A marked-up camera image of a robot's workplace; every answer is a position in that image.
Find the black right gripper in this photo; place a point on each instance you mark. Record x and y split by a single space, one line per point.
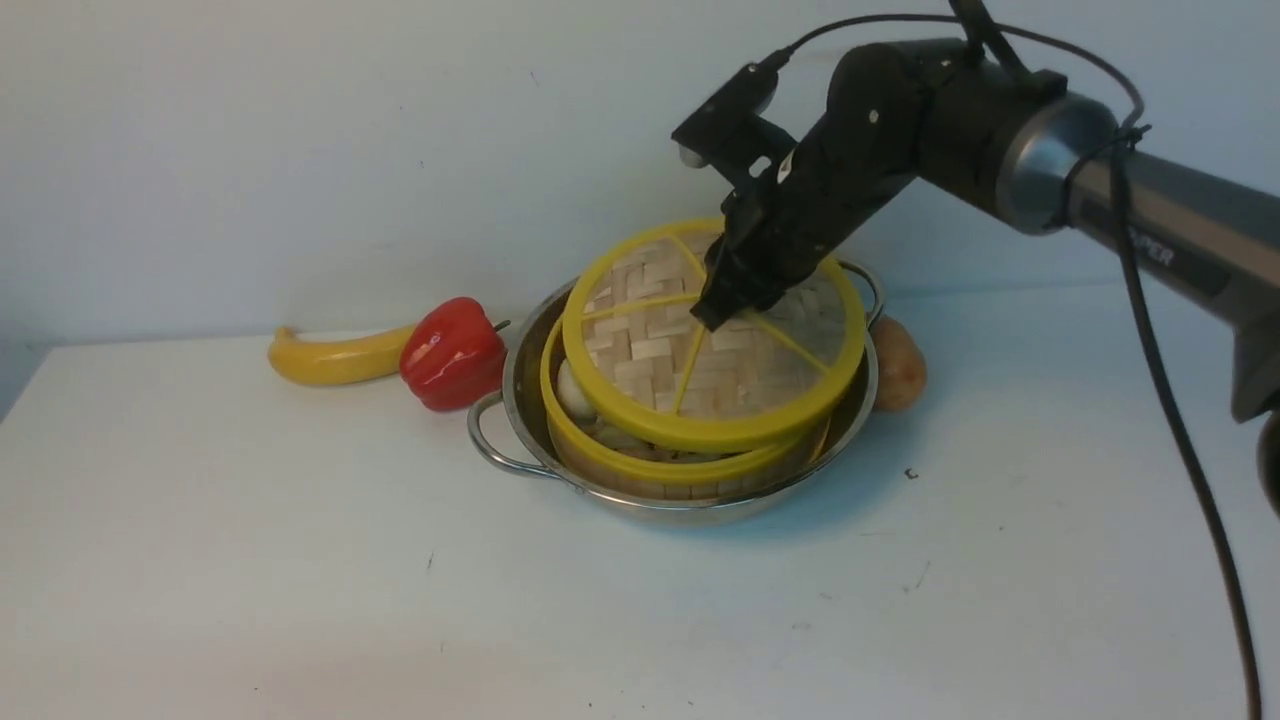
858 157

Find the yellow-rimmed bamboo steamer lid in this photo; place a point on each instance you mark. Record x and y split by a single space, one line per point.
648 366

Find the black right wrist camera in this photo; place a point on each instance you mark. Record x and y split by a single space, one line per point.
728 133

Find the red bell pepper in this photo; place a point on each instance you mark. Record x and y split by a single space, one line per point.
453 357

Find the brown potato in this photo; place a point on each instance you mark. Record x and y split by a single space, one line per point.
903 373

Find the stainless steel pot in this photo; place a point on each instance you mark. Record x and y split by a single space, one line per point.
526 411

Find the yellow banana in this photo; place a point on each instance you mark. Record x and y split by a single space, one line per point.
336 363

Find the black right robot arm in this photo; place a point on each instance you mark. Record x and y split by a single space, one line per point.
1019 146

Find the yellow-rimmed bamboo steamer basket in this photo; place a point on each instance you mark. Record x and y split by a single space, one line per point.
609 457

